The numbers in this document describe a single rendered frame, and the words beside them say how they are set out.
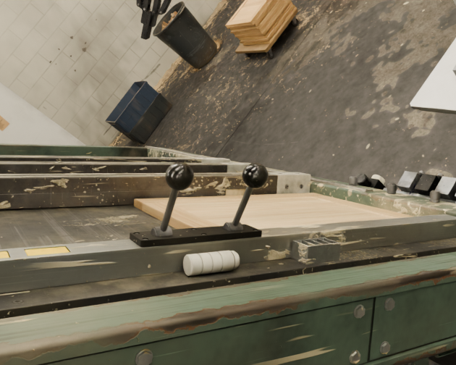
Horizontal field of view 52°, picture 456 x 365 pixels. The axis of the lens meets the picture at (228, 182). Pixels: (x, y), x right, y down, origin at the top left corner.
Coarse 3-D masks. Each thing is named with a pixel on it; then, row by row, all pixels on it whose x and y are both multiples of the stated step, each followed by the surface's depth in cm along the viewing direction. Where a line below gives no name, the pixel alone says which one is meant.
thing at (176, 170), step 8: (168, 168) 61; (176, 168) 60; (184, 168) 61; (168, 176) 61; (176, 176) 60; (184, 176) 60; (192, 176) 61; (168, 184) 61; (176, 184) 60; (184, 184) 61; (176, 192) 63; (168, 208) 64; (168, 216) 65; (168, 224) 66; (152, 232) 67; (160, 232) 66; (168, 232) 67
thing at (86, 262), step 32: (320, 224) 86; (352, 224) 88; (384, 224) 90; (416, 224) 93; (448, 224) 98; (32, 256) 57; (64, 256) 58; (96, 256) 61; (128, 256) 63; (160, 256) 65; (256, 256) 74; (288, 256) 77; (0, 288) 55; (32, 288) 57
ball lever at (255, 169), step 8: (248, 168) 67; (256, 168) 67; (264, 168) 67; (248, 176) 67; (256, 176) 66; (264, 176) 67; (248, 184) 67; (256, 184) 67; (264, 184) 68; (248, 192) 69; (240, 208) 71; (240, 216) 72; (224, 224) 73; (232, 224) 73; (240, 224) 74
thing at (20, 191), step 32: (0, 192) 100; (32, 192) 103; (64, 192) 106; (96, 192) 110; (128, 192) 114; (160, 192) 118; (192, 192) 123; (224, 192) 128; (256, 192) 134; (288, 192) 139
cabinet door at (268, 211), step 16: (144, 208) 108; (160, 208) 104; (176, 208) 105; (192, 208) 107; (208, 208) 109; (224, 208) 110; (256, 208) 112; (272, 208) 114; (288, 208) 115; (304, 208) 116; (320, 208) 118; (336, 208) 119; (352, 208) 120; (368, 208) 120; (176, 224) 93; (192, 224) 90; (208, 224) 90; (256, 224) 94; (272, 224) 95; (288, 224) 96; (304, 224) 97
